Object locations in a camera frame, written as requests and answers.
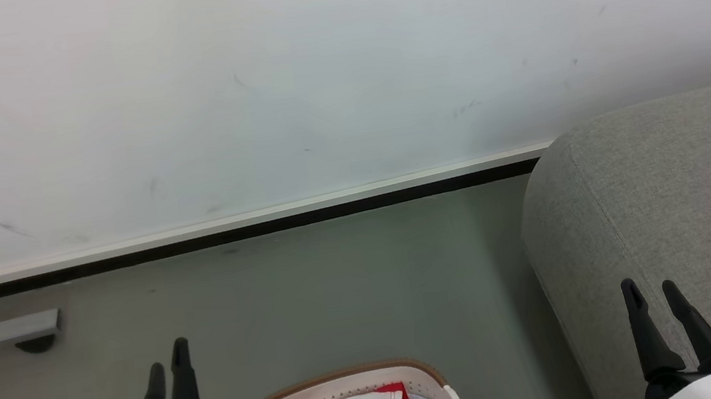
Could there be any black round foot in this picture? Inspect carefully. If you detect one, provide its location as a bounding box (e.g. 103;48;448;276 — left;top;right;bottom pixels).
15;334;59;357

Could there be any grey fabric sofa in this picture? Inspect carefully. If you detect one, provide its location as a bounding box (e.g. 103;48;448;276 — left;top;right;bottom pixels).
503;81;711;399

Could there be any white and black baseboard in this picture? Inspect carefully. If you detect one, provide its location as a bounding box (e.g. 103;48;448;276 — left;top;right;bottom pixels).
0;141;566;303

